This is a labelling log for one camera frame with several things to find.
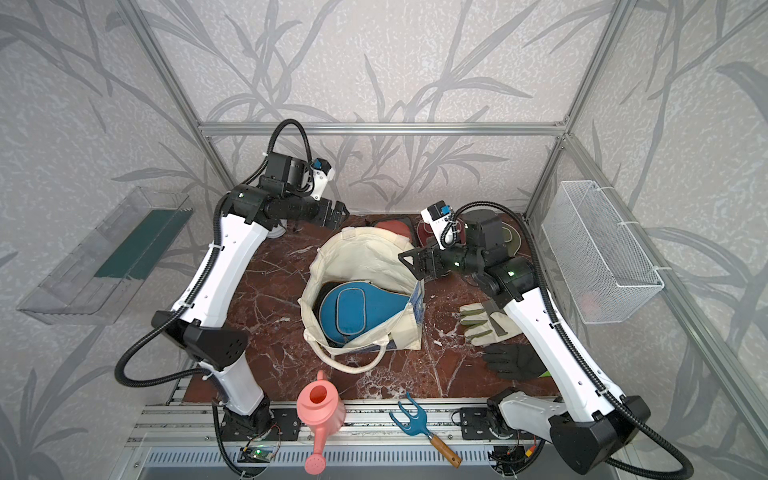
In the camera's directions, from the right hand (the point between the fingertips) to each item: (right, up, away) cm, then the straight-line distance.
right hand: (415, 246), depth 68 cm
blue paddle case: (-18, -18, +16) cm, 30 cm away
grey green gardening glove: (+22, -25, +23) cm, 40 cm away
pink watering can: (-21, -36, -1) cm, 42 cm away
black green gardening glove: (+28, -32, +15) cm, 46 cm away
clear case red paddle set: (-5, +7, +46) cm, 47 cm away
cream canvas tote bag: (-12, -3, +21) cm, 24 cm away
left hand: (-20, +10, +7) cm, 23 cm away
